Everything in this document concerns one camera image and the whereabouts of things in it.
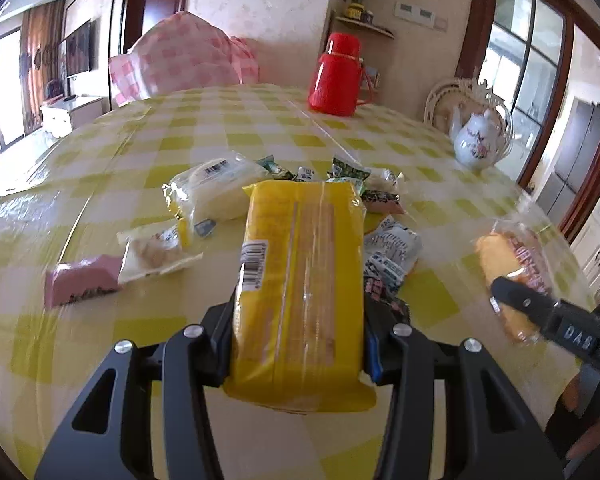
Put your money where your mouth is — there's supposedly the white floral teapot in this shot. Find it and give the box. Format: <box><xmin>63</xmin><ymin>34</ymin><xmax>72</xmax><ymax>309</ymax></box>
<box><xmin>449</xmin><ymin>102</ymin><xmax>501</xmax><ymax>168</ymax></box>

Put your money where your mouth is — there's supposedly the grey refrigerator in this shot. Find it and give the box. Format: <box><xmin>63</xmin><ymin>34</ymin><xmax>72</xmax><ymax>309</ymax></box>
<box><xmin>537</xmin><ymin>100</ymin><xmax>600</xmax><ymax>221</ymax></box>

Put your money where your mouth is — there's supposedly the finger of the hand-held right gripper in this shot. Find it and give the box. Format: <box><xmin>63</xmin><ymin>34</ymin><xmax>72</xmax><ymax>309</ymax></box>
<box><xmin>489</xmin><ymin>276</ymin><xmax>561</xmax><ymax>342</ymax></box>

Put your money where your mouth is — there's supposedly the pink checked cloth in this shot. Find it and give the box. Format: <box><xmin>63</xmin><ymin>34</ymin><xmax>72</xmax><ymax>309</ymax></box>
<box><xmin>107</xmin><ymin>10</ymin><xmax>260</xmax><ymax>108</ymax></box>

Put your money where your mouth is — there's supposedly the clear bread packet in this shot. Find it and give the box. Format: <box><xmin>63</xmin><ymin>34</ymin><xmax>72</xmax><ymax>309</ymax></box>
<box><xmin>162</xmin><ymin>152</ymin><xmax>271</xmax><ymax>223</ymax></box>

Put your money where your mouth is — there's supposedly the yellow checked tablecloth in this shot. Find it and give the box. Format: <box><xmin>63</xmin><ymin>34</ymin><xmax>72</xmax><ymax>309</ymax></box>
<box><xmin>0</xmin><ymin>82</ymin><xmax>598</xmax><ymax>480</ymax></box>

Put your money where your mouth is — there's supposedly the red thermos flask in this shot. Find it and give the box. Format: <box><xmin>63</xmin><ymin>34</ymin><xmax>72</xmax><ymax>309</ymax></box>
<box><xmin>307</xmin><ymin>32</ymin><xmax>376</xmax><ymax>117</ymax></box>

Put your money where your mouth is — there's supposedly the small clear snack packet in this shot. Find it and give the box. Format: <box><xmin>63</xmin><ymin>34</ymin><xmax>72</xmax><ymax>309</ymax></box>
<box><xmin>370</xmin><ymin>167</ymin><xmax>406</xmax><ymax>196</ymax></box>

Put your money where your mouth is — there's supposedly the clear cookie packet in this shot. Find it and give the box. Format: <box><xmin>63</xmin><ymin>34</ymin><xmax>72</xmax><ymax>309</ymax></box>
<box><xmin>116</xmin><ymin>219</ymin><xmax>204</xmax><ymax>286</ymax></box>

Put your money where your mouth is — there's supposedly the pink brown snack packet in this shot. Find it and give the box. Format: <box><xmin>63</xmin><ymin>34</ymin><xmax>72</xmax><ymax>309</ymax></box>
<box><xmin>365</xmin><ymin>190</ymin><xmax>404</xmax><ymax>216</ymax></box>

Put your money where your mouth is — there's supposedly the wooden corner shelf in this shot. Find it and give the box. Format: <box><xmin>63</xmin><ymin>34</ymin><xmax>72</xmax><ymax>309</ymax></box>
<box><xmin>330</xmin><ymin>10</ymin><xmax>396</xmax><ymax>40</ymax></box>

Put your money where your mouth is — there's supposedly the yellow biscuit packet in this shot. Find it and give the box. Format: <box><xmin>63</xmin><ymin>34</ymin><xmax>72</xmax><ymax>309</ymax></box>
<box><xmin>222</xmin><ymin>180</ymin><xmax>378</xmax><ymax>413</ymax></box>

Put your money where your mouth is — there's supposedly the white wall control panel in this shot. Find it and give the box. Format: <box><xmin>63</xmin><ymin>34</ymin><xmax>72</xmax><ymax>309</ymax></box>
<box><xmin>394</xmin><ymin>2</ymin><xmax>436</xmax><ymax>23</ymax></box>

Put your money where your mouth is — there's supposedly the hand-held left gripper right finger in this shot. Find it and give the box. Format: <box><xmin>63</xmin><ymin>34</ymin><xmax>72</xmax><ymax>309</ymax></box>
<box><xmin>362</xmin><ymin>301</ymin><xmax>566</xmax><ymax>480</ymax></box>

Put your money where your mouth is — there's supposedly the person's right forearm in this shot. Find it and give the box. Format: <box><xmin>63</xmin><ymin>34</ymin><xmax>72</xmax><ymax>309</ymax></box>
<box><xmin>545</xmin><ymin>360</ymin><xmax>600</xmax><ymax>466</ymax></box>

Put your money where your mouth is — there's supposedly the brown curtain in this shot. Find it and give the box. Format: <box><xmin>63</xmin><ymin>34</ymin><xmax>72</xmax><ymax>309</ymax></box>
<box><xmin>20</xmin><ymin>0</ymin><xmax>66</xmax><ymax>107</ymax></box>

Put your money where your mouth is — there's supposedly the white television cabinet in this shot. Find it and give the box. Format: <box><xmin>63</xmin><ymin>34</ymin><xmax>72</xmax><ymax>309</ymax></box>
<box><xmin>40</xmin><ymin>94</ymin><xmax>106</xmax><ymax>137</ymax></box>

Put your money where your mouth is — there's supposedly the white packet with blue print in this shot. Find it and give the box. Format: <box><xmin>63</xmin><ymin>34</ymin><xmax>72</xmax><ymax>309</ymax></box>
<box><xmin>362</xmin><ymin>215</ymin><xmax>423</xmax><ymax>296</ymax></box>

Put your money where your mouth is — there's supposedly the pink snack box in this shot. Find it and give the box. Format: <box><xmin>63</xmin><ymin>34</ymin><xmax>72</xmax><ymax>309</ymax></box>
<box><xmin>44</xmin><ymin>255</ymin><xmax>126</xmax><ymax>309</ymax></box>

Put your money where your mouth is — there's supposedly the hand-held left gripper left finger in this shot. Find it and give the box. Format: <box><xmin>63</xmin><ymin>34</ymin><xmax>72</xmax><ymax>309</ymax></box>
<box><xmin>34</xmin><ymin>291</ymin><xmax>238</xmax><ymax>480</ymax></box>

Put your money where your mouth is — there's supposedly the flat television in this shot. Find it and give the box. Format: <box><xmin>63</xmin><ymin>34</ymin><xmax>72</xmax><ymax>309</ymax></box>
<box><xmin>65</xmin><ymin>19</ymin><xmax>94</xmax><ymax>80</ymax></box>

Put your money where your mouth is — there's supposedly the orange cake packet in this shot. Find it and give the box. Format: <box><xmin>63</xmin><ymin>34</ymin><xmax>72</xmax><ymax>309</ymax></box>
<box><xmin>472</xmin><ymin>217</ymin><xmax>556</xmax><ymax>346</ymax></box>

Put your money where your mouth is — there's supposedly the dark red-lettered snack packet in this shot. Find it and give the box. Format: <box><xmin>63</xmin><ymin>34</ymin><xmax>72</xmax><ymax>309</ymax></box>
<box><xmin>364</xmin><ymin>280</ymin><xmax>412</xmax><ymax>326</ymax></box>

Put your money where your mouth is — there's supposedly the green snack packet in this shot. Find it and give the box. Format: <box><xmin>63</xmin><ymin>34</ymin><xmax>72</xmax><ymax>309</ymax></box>
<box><xmin>327</xmin><ymin>156</ymin><xmax>373</xmax><ymax>196</ymax></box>
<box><xmin>255</xmin><ymin>156</ymin><xmax>296</xmax><ymax>181</ymax></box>

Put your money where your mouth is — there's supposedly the wooden framed glass door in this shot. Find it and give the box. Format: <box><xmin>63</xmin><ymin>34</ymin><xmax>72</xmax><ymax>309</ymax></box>
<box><xmin>455</xmin><ymin>0</ymin><xmax>600</xmax><ymax>243</ymax></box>

